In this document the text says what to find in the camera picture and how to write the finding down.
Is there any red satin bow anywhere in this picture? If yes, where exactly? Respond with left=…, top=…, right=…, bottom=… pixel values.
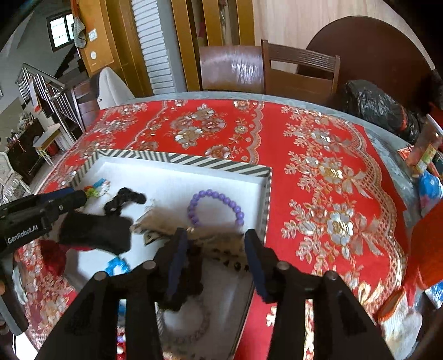
left=40, top=239, right=93, bottom=277

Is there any blue bead bracelet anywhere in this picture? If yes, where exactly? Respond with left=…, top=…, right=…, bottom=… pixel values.
left=104, top=255, right=132, bottom=278

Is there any blue green flower bracelet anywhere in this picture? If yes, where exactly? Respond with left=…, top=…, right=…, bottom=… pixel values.
left=83, top=178, right=112, bottom=200

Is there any black scrunchie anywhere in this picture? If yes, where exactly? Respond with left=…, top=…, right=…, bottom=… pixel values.
left=104, top=187, right=146, bottom=216

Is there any black velvet cloth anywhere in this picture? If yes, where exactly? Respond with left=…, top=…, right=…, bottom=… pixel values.
left=58, top=212, right=132, bottom=255

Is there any clear crystal bead bracelet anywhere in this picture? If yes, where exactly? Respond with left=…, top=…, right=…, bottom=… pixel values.
left=158, top=304, right=212, bottom=347

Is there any leopard print ribbon bow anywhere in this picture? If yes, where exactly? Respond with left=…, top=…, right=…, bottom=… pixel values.
left=130, top=205, right=249, bottom=272

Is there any purple bead bracelet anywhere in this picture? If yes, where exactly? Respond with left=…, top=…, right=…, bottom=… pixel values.
left=187, top=188, right=246, bottom=228

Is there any left hand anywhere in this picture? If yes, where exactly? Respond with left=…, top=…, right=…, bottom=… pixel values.
left=0, top=253, right=25, bottom=336

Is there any white ornate chair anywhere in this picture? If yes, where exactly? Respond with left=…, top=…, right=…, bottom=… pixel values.
left=0, top=151, right=32, bottom=205

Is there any white cotton glove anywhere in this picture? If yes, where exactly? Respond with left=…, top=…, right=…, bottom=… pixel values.
left=377, top=288, right=423, bottom=360

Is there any dark wooden sideboard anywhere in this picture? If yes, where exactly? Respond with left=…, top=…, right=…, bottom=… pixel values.
left=7, top=120, right=44, bottom=185

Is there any small white table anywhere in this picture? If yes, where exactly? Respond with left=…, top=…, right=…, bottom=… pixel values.
left=33, top=124, right=61, bottom=167

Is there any orange ribbed plastic container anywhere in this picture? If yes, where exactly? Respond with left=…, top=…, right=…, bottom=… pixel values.
left=403, top=201, right=443, bottom=304

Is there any metal stair railing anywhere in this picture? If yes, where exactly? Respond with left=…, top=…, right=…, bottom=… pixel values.
left=15, top=63, right=85, bottom=143

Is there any dark wooden chair left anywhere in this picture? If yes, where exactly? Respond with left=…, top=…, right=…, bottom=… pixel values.
left=71, top=79, right=100, bottom=132

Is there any white cloth on chair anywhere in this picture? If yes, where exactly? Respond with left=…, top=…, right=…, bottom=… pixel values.
left=89, top=67, right=135, bottom=109

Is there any blue plastic package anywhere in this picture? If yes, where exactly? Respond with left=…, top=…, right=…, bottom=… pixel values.
left=418, top=170, right=442, bottom=217

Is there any striped white tray box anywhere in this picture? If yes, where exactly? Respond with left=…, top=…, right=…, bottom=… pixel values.
left=71, top=149, right=272, bottom=359

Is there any window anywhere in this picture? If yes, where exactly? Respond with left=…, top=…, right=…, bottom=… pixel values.
left=47, top=10, right=74, bottom=52

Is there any clear plastic jar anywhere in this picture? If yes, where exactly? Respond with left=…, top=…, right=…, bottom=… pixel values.
left=406, top=114, right=442, bottom=178

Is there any black plastic bag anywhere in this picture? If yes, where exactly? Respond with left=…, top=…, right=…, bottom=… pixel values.
left=344, top=79, right=421, bottom=144

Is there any brown wooden slat chair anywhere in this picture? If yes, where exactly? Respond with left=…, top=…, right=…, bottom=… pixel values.
left=261, top=39, right=341, bottom=105

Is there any brown glossy chair back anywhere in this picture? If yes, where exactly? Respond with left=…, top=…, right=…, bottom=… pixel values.
left=200, top=46, right=264, bottom=94

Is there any dark round table top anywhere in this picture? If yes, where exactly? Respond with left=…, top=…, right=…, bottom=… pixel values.
left=306, top=16, right=432, bottom=110

